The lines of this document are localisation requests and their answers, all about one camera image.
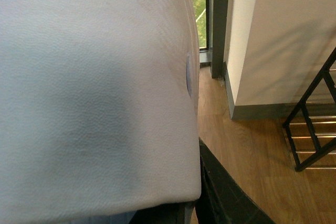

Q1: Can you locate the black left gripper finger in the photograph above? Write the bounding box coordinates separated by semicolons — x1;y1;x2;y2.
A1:
195;139;274;223

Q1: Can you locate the light blue slipper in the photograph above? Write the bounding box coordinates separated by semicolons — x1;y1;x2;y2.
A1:
1;0;201;223

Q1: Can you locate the black metal shoe rack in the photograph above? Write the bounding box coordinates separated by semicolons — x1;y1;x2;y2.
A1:
282;50;335;172

